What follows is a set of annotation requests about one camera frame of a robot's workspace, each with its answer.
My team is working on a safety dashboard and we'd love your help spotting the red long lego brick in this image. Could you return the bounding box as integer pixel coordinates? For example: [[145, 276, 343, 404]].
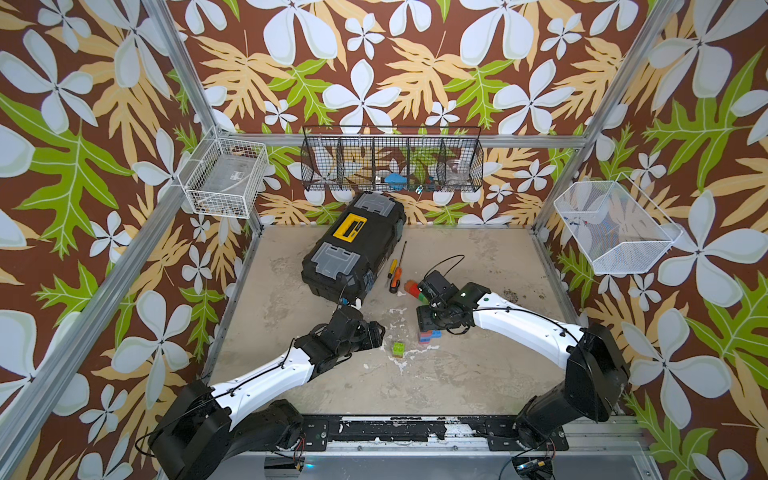
[[404, 280, 422, 298]]

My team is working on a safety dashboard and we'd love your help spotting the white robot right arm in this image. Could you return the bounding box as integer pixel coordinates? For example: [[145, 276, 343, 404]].
[[417, 271, 630, 449]]

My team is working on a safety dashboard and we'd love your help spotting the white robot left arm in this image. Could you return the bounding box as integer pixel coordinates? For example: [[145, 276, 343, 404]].
[[147, 305, 386, 479]]

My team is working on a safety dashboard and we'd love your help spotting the black toolbox with yellow label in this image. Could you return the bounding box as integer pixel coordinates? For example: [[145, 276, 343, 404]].
[[301, 192, 406, 304]]

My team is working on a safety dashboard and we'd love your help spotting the blue object in basket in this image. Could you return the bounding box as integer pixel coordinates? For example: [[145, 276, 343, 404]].
[[384, 173, 408, 191]]

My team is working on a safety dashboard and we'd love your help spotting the orange handled screwdriver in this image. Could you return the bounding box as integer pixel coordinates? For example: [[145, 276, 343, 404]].
[[389, 267, 402, 294]]

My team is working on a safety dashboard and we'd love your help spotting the yellow handled screwdriver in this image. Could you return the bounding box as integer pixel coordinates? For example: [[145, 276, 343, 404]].
[[387, 242, 407, 280]]

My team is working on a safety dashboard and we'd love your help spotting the black mounting rail base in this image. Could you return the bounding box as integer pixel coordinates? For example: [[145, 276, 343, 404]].
[[287, 413, 570, 452]]

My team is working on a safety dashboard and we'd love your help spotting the black wire basket back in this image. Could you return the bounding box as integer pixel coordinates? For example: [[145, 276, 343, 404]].
[[298, 125, 485, 193]]

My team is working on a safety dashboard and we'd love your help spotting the white wire basket right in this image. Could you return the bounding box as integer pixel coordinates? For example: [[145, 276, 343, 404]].
[[554, 174, 683, 275]]

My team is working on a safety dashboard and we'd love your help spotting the white wire basket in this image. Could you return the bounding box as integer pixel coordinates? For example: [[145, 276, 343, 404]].
[[554, 174, 683, 275], [180, 128, 270, 219]]

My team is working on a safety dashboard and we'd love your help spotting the white wire basket left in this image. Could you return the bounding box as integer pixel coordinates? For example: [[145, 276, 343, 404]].
[[180, 128, 270, 219]]

